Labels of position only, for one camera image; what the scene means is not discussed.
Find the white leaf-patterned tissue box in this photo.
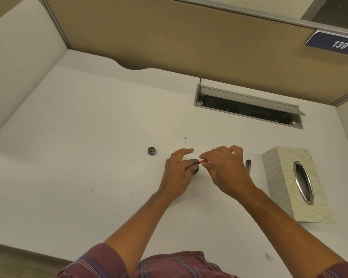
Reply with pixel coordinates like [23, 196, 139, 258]
[262, 146, 336, 225]

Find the small black round jar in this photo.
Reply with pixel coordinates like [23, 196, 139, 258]
[185, 161, 200, 175]

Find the white cubicle side panel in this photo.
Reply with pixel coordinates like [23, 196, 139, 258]
[0, 0, 68, 142]

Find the beige cubicle partition panel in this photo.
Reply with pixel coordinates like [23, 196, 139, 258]
[41, 0, 348, 107]

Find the person's right forearm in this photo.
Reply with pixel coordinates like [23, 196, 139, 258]
[235, 186, 348, 271]

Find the person's right hand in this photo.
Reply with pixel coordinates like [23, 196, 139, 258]
[199, 145, 258, 199]

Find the person's left hand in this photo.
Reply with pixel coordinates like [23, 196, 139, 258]
[158, 148, 200, 198]

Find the grey desk cable tray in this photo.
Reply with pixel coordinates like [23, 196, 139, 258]
[194, 84, 307, 130]

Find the maroon plaid shirt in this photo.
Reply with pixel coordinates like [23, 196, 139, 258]
[57, 243, 348, 278]

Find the person's left forearm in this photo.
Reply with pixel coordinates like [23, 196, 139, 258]
[103, 185, 189, 276]

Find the blue number sign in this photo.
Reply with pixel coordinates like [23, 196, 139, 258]
[304, 30, 348, 58]

